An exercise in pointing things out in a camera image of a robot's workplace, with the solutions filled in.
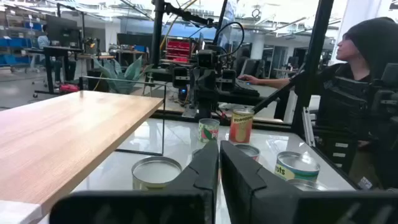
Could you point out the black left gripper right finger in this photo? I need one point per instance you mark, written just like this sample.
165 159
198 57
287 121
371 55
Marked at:
248 199

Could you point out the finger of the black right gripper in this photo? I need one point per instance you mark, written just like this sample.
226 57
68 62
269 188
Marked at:
199 85
211 85

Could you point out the black desk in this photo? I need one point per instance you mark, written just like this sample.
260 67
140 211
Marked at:
53 49

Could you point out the green plant in white pot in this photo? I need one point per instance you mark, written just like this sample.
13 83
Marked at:
130 73

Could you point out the red object on floor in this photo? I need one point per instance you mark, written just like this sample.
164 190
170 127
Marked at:
69 88

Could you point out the black pole with boom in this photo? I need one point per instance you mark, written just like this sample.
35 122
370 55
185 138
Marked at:
157 31

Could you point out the white Saucy beans can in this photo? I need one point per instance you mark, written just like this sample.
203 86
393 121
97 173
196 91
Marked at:
250 151

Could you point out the black computer monitor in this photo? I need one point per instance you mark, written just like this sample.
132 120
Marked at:
62 31

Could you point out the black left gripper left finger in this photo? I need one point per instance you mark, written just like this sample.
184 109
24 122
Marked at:
186 205

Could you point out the black keyboard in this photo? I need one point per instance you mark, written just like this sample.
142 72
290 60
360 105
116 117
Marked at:
245 90

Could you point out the wooden shelf with black frame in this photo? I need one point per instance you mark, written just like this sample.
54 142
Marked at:
62 133

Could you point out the blue storage bins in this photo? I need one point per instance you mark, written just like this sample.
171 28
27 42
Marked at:
12 42

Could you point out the teal yellow Carrots can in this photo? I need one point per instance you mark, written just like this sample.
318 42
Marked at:
295 165

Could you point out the olive yellow tin can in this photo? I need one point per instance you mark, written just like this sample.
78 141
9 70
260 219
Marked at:
155 171

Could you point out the dotted Green Peas can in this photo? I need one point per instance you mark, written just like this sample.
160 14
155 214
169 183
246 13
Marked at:
208 130

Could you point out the black aluminium rig frame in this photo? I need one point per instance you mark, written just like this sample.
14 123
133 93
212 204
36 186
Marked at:
312 68

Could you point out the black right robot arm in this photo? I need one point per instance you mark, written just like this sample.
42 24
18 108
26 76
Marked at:
205 109

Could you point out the red bin rack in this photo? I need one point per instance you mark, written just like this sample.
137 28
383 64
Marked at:
178 49

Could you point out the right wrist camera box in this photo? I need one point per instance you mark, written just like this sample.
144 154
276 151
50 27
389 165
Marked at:
206 59

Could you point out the orange Pineapple can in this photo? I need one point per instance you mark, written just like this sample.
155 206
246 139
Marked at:
241 126

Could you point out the person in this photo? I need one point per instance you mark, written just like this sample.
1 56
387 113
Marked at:
373 40
43 40

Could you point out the black box with white labels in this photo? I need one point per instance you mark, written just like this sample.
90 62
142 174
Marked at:
341 154

